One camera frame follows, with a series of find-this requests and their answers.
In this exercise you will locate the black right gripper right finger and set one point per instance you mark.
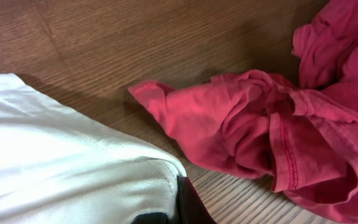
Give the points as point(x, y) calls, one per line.
point(190, 207)

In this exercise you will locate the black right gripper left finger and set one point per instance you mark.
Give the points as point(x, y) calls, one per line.
point(151, 218)

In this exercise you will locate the white t-shirt black print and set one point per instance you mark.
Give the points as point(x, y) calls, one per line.
point(59, 166)

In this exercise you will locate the red t-shirt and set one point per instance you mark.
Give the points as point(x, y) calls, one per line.
point(252, 124)

